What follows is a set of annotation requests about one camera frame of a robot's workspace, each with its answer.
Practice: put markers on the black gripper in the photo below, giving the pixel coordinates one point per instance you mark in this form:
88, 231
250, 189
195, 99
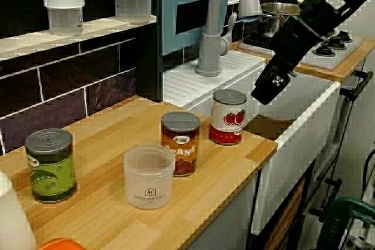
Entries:
296, 42

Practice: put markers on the tomato soup can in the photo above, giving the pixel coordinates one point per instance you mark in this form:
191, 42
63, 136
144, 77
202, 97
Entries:
228, 118

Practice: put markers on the brown beans can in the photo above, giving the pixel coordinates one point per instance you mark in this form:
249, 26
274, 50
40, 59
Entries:
180, 144

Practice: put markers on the clear plastic jar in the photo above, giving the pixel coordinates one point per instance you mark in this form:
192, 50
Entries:
148, 179

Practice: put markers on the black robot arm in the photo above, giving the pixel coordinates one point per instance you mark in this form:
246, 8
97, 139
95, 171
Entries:
337, 4

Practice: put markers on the steel pot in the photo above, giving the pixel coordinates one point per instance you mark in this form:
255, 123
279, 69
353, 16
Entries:
269, 24

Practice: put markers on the white toy sink unit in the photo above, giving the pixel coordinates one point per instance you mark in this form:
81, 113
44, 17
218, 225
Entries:
211, 74

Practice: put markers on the grey toy stove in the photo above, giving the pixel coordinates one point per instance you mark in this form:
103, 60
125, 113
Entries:
337, 56

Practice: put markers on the grey toy faucet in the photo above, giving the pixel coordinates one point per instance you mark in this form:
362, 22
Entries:
209, 42

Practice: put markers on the wooden stove counter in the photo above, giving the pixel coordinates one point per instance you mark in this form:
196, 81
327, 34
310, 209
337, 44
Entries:
351, 68

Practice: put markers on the yellow knob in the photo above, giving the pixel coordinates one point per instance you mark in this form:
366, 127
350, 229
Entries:
301, 1

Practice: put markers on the teal plastic bin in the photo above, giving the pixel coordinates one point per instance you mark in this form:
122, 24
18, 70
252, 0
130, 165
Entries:
170, 27

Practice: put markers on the green clamp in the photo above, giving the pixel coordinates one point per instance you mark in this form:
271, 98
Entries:
337, 220

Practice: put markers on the large lidded plastic jar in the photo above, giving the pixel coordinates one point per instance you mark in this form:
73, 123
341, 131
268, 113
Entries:
133, 1

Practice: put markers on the dark tiled backsplash with shelf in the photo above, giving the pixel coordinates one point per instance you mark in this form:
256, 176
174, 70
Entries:
58, 86

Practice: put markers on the wooden countertop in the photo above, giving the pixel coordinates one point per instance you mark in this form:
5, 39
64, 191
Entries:
111, 226

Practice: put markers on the small lidded plastic jar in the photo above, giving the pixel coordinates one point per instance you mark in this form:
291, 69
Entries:
64, 13

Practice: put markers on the green peas can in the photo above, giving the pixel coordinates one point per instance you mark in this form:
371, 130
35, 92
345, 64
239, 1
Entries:
51, 168

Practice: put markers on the white plastic jug bottle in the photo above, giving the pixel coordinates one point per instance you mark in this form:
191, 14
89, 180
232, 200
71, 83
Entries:
14, 217

